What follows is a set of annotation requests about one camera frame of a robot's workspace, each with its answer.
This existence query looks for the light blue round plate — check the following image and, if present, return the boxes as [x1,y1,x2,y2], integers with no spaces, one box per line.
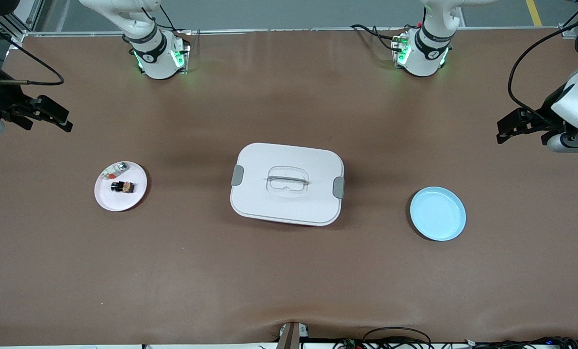
[410,187,466,242]

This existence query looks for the silver table edge rail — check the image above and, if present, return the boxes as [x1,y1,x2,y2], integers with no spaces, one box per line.
[25,28,567,37]

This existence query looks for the brown table cover mat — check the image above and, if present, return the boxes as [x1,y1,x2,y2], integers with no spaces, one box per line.
[0,28,578,347]

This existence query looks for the black looped cable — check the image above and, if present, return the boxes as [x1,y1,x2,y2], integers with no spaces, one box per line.
[362,327,433,349]

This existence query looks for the pink round plate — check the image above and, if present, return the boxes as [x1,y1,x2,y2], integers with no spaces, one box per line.
[94,161,148,212]

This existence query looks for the brown and white edge bracket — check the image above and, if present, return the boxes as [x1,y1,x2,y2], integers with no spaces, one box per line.
[277,321,310,349]

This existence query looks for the white lidded box grey clasps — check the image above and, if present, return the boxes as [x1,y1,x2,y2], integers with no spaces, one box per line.
[230,143,345,227]

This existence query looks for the black base cable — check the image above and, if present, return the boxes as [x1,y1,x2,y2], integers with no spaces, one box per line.
[144,5,193,34]
[351,24,403,52]

